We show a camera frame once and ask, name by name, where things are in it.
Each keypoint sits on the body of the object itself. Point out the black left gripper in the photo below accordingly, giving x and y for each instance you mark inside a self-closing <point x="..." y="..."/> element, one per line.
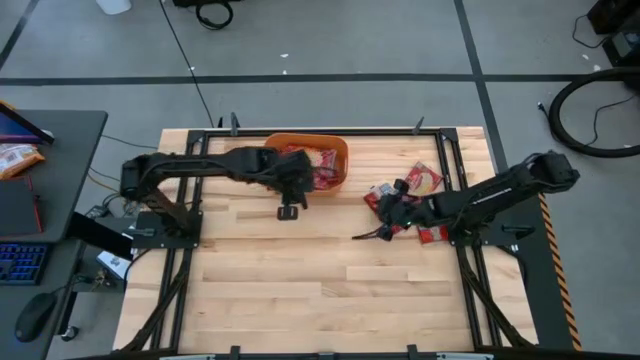
<point x="295" y="172"/>

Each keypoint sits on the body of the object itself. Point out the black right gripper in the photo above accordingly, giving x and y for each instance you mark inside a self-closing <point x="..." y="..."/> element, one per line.
<point x="415" y="210"/>

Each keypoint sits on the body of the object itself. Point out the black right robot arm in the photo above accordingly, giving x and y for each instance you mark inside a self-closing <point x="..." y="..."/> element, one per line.
<point x="500" y="192"/>

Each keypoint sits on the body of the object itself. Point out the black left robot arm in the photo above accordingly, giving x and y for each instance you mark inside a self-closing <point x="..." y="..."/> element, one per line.
<point x="200" y="165"/>

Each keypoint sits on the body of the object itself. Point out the orange plastic basket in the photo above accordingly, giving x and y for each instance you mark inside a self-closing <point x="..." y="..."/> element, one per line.
<point x="330" y="141"/>

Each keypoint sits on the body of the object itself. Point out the black platform with hazard stripe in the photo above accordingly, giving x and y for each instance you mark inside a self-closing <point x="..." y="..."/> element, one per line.
<point x="537" y="280"/>

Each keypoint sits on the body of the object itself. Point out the white power adapter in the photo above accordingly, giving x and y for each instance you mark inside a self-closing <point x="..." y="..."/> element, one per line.
<point x="112" y="263"/>

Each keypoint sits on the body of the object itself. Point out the grey power adapter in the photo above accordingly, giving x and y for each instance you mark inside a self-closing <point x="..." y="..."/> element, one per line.
<point x="97" y="212"/>

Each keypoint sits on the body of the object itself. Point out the dark grey desk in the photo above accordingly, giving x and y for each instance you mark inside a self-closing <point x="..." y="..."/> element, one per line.
<point x="75" y="150"/>

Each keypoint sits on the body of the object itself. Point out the white container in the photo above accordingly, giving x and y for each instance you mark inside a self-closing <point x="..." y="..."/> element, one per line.
<point x="114" y="6"/>

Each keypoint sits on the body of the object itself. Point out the black caster wheel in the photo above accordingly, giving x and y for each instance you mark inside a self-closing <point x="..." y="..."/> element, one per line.
<point x="70" y="333"/>

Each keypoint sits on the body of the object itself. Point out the black notebook with red edge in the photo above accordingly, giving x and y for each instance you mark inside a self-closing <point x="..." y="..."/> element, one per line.
<point x="17" y="207"/>

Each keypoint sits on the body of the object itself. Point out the orange snack bag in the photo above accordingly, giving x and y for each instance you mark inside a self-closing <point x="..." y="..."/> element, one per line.
<point x="17" y="159"/>

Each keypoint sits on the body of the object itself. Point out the black keyboard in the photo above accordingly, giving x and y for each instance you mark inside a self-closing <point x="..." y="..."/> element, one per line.
<point x="22" y="264"/>

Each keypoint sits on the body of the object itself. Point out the laptop with blue screen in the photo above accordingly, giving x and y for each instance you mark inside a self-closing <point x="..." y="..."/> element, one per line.
<point x="17" y="127"/>

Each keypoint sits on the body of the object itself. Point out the black computer mouse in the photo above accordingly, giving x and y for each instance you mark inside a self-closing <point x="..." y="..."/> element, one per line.
<point x="35" y="316"/>

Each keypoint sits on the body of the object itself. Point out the black equipment case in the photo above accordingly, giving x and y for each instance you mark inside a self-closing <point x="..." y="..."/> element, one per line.
<point x="622" y="35"/>

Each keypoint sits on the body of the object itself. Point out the black frame clamp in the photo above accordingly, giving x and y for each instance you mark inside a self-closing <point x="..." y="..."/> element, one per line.
<point x="418" y="126"/>
<point x="234" y="125"/>

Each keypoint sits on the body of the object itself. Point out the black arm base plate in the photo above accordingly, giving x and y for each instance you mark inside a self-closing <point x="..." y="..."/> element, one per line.
<point x="500" y="235"/>
<point x="145" y="241"/>

